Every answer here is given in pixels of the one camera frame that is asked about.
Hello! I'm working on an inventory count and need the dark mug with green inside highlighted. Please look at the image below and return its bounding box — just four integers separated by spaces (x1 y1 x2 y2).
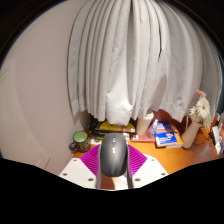
68 130 92 153

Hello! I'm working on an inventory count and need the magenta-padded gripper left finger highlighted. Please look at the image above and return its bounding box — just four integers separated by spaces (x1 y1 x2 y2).
58 143 103 190

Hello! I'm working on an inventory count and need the blue book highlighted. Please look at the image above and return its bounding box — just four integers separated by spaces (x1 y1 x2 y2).
153 121 179 148

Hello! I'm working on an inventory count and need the cream tumbler with lid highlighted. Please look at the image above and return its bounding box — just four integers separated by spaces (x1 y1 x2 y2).
135 110 155 136

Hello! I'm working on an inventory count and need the red book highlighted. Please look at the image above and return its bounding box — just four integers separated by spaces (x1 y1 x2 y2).
130 132 157 144

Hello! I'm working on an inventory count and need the orange book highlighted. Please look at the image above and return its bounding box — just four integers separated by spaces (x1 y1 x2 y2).
154 131 185 150

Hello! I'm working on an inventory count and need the yellow and black book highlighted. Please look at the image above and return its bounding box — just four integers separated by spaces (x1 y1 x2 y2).
94 119 137 134

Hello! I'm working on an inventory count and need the thin black book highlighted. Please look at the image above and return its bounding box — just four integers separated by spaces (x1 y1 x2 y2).
88 128 132 137

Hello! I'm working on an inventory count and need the clear spray bottle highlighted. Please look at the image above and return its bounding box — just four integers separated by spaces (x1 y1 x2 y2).
146 118 159 139

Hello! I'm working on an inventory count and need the thick black book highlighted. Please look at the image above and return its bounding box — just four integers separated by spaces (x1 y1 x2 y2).
89 132 131 141

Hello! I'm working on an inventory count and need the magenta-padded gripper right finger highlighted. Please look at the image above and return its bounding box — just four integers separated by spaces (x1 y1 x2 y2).
125 143 169 190

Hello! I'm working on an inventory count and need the pale yellow book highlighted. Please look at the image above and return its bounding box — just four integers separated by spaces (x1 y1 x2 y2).
89 137 103 146

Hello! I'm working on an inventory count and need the white pleated curtain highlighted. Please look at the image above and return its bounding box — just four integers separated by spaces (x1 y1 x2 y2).
67 0 223 126

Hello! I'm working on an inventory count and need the dark grey computer mouse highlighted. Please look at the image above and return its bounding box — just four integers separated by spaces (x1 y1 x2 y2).
99 132 129 179

